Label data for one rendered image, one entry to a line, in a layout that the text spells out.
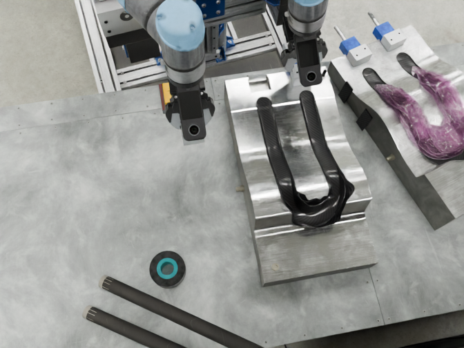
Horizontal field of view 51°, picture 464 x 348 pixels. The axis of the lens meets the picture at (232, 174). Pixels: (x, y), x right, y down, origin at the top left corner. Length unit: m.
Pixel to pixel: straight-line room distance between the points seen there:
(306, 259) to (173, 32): 0.58
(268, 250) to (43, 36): 1.76
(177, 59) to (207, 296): 0.55
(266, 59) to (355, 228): 1.12
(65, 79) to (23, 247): 1.27
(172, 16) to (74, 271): 0.64
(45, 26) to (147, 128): 1.39
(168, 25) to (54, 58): 1.69
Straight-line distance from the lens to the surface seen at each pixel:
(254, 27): 2.18
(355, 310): 1.17
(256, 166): 1.11
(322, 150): 1.16
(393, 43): 1.37
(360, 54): 1.32
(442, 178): 1.19
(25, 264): 1.22
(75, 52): 2.44
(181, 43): 0.80
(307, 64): 1.04
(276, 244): 1.10
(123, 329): 1.10
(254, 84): 1.25
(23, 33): 2.58
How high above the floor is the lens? 1.92
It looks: 69 degrees down
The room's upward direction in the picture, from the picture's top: 4 degrees clockwise
